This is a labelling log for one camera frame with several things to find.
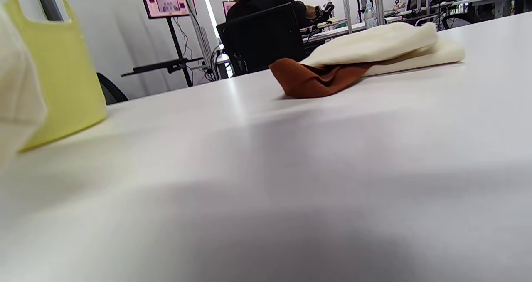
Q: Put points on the white background desk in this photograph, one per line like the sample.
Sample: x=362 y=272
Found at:
x=341 y=31

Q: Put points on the yellow perforated plastic basket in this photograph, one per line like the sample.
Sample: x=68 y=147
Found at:
x=62 y=74

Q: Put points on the black fabric seat office chair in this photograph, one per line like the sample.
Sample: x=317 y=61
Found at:
x=110 y=90

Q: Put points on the red flower print canvas bag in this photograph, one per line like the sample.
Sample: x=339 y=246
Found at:
x=374 y=45

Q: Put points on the black background chair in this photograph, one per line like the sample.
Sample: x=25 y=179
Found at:
x=457 y=20

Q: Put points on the clear plastic bottle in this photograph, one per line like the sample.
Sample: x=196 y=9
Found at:
x=370 y=18

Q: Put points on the black monitor stand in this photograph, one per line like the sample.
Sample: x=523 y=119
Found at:
x=166 y=65

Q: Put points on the black mesh office chair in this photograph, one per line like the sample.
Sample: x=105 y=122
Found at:
x=262 y=40

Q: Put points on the purple flower print canvas bag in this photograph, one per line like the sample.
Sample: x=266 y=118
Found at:
x=16 y=86

